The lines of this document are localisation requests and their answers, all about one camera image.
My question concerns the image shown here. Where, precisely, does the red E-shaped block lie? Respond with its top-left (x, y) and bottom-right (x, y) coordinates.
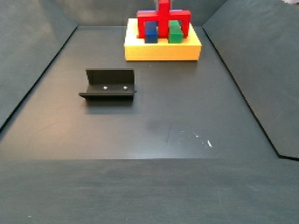
top-left (137, 0), bottom-right (193, 39)

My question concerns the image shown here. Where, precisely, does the yellow base board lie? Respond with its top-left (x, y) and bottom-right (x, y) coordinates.
top-left (125, 18), bottom-right (202, 61)

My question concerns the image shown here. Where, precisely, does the green rectangular block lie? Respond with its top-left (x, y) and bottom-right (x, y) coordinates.
top-left (169, 20), bottom-right (183, 44)

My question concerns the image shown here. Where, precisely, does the blue rectangular block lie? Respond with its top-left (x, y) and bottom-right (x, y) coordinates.
top-left (145, 21), bottom-right (158, 44)

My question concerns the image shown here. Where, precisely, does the black angled bracket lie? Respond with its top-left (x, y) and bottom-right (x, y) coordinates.
top-left (79, 68), bottom-right (137, 101)

